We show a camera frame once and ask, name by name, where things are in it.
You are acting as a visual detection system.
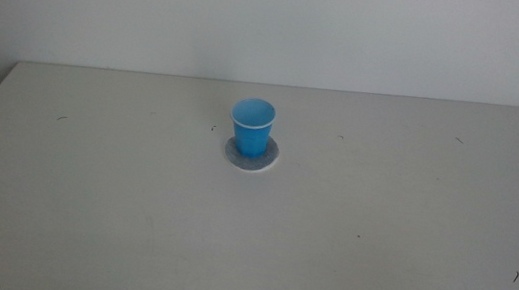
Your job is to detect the round grey cup mat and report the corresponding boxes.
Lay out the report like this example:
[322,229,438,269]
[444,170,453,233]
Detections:
[222,130,283,176]

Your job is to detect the blue plastic cup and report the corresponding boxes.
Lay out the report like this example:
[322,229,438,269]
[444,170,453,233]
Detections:
[225,95,279,160]

